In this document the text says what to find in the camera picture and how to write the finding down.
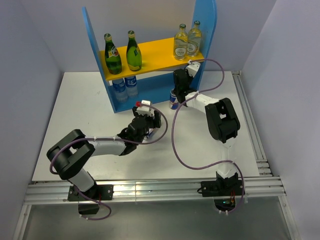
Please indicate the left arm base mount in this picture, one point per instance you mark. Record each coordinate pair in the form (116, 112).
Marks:
(90, 201)

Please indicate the blue and yellow shelf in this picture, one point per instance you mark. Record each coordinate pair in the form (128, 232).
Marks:
(156, 55)

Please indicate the right water bottle blue label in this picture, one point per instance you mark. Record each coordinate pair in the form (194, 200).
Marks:
(131, 86)

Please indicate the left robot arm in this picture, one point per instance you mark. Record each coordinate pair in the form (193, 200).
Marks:
(69, 156)

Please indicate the silver blue can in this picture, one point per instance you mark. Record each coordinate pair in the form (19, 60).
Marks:
(173, 101)

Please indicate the left water bottle blue label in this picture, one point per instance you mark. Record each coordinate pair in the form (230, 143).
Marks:
(120, 90)

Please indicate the water bottle blue label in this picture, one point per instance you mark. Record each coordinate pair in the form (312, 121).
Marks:
(131, 86)
(120, 90)

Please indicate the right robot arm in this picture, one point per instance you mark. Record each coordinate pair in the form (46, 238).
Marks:
(222, 121)

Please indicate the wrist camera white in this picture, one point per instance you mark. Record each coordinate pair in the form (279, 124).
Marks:
(144, 108)
(192, 68)

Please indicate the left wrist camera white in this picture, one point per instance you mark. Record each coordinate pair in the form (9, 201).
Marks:
(144, 108)

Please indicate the aluminium rail frame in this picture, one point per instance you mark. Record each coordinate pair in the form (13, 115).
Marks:
(265, 185)

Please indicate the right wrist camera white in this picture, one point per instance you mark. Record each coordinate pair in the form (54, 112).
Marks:
(192, 68)

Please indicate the green Perrier bottle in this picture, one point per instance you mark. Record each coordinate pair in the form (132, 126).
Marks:
(111, 56)
(133, 53)

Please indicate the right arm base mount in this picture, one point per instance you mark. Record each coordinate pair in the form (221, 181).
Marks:
(227, 193)

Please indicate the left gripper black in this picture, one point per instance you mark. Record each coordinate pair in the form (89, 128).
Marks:
(155, 123)

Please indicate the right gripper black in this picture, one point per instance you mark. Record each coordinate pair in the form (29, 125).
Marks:
(190, 77)

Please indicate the silver can red tab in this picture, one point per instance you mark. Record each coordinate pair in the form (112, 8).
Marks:
(150, 133)

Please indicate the clear Chang bottle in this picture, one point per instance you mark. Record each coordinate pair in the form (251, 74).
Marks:
(194, 39)
(180, 43)

